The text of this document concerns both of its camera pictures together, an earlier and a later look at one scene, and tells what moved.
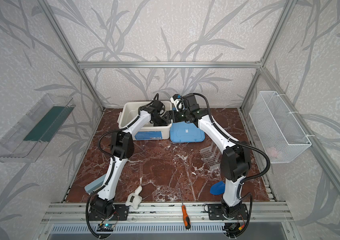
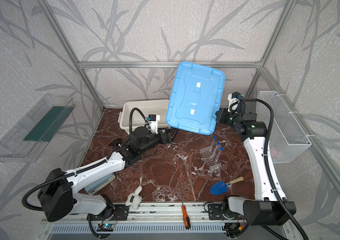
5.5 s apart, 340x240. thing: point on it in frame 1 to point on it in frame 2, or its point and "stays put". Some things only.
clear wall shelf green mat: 26,140 stays put
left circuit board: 105,227 stays put
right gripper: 175,115 to 221,115
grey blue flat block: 95,185 stays put
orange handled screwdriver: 186,219 stays put
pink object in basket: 271,152 stays put
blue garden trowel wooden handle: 218,188 stays put
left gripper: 162,119 to 164,137
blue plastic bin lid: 181,132 to 195,98
